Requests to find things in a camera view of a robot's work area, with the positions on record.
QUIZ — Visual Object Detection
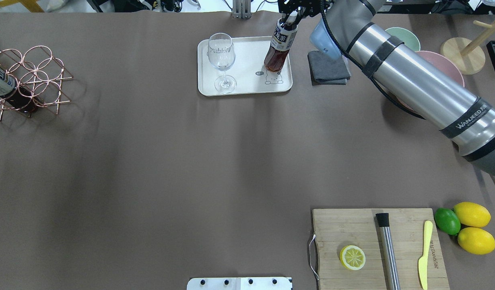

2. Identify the pink bowl with ice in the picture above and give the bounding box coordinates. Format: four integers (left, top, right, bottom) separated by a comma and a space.
375, 45, 465, 114

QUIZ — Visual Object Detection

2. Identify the yellow lemon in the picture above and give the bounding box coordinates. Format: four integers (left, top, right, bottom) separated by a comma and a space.
457, 227, 495, 255
452, 202, 491, 228

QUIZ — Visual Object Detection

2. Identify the green bowl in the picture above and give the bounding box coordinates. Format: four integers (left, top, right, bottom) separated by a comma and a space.
385, 27, 421, 52

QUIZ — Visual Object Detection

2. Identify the half lemon slice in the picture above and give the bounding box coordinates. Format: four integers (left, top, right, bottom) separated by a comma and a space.
339, 245, 366, 271

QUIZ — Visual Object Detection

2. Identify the wooden cup tree stand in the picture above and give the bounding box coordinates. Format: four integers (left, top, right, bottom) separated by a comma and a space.
440, 20, 495, 75

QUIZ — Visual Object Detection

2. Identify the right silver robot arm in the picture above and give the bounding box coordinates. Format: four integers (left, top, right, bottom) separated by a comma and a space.
278, 0, 495, 176

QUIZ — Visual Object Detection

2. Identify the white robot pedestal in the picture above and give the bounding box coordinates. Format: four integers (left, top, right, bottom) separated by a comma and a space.
186, 277, 293, 290

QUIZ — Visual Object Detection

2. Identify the wooden cutting board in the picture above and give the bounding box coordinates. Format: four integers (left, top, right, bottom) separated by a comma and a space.
312, 209, 434, 290

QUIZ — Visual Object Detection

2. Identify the copper wire bottle basket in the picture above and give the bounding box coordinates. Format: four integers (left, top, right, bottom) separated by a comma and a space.
0, 45, 74, 121

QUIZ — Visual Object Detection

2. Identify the yellow plastic knife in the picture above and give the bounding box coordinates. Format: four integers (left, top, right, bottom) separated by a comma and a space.
417, 220, 433, 290

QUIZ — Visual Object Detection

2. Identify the steel muddler black tip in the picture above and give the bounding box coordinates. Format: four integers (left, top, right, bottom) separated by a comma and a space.
375, 213, 401, 290

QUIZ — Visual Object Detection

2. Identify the tea bottle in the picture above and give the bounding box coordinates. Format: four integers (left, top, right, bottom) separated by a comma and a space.
0, 68, 39, 113
264, 20, 298, 72

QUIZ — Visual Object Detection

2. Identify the cream serving tray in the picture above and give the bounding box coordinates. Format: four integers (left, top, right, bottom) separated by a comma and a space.
197, 36, 293, 97

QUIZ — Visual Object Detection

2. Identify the grey folded cloth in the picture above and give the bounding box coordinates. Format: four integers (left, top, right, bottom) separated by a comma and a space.
307, 51, 352, 85

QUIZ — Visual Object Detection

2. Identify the green lime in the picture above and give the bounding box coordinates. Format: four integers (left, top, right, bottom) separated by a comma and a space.
434, 207, 461, 236

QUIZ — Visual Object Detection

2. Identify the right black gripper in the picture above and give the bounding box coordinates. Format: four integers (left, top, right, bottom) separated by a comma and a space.
276, 0, 332, 27

